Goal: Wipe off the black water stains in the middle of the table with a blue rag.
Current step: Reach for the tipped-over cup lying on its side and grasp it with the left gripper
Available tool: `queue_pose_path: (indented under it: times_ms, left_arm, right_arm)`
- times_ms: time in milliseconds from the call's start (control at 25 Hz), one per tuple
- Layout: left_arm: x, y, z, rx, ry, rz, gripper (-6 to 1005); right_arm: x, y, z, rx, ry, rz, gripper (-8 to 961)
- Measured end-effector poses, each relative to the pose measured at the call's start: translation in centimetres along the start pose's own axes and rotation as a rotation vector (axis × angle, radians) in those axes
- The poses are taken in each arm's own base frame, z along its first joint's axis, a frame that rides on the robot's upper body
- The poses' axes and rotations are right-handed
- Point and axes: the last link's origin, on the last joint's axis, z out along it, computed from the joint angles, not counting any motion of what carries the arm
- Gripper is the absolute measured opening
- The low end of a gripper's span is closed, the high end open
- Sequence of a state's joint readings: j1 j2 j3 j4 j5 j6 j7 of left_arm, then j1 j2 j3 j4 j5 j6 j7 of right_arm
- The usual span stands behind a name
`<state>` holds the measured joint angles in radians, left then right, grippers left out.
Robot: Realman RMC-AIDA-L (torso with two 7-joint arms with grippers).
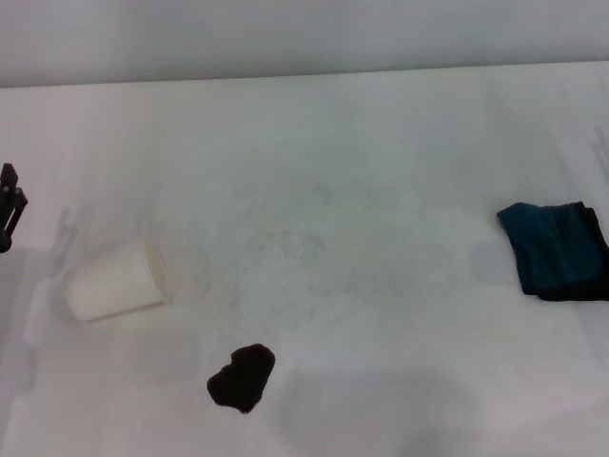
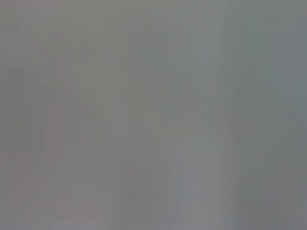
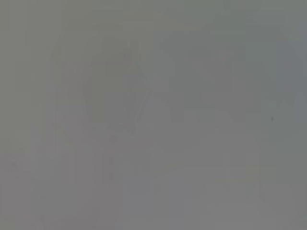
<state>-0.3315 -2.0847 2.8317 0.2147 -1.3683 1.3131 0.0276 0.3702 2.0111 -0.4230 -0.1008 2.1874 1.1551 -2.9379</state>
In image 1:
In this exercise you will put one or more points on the blue rag with black edge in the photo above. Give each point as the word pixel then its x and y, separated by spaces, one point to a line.
pixel 547 247

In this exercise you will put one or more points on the white paper cup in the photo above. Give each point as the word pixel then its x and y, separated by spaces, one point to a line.
pixel 109 285

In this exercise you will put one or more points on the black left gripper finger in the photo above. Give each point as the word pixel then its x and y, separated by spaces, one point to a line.
pixel 14 204

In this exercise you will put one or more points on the black water stain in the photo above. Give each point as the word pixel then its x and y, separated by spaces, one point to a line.
pixel 242 381

